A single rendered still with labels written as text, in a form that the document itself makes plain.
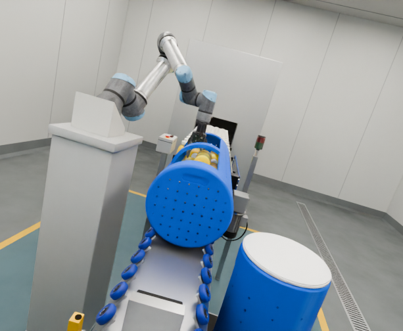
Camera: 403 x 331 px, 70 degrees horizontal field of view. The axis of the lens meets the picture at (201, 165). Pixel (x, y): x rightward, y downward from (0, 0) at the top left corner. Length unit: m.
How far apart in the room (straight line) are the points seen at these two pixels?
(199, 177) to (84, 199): 0.69
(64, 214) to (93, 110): 0.51
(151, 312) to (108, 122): 0.96
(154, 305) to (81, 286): 1.10
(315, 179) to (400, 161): 1.55
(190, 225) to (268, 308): 0.33
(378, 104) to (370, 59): 0.83
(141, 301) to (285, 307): 0.46
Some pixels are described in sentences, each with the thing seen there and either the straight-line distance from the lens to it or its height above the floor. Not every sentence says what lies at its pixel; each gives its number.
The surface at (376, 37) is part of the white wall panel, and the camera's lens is 6.36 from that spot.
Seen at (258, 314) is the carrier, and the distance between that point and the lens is 0.92.
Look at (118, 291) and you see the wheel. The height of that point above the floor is 0.98.
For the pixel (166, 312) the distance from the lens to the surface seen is 0.56.
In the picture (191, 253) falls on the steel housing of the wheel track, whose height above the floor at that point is 0.93.
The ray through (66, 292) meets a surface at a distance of 1.70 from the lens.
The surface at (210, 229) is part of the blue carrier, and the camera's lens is 0.94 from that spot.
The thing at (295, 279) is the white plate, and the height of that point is 1.04.
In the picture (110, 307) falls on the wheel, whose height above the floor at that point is 0.98.
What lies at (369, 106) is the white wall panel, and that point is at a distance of 6.25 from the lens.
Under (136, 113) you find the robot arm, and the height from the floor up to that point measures 1.26.
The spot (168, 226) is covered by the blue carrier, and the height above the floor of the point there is 1.01.
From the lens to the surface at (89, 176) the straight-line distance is 1.37.
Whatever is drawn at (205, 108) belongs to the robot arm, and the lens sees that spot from 1.45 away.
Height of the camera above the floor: 1.45
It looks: 14 degrees down
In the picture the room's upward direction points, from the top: 15 degrees clockwise
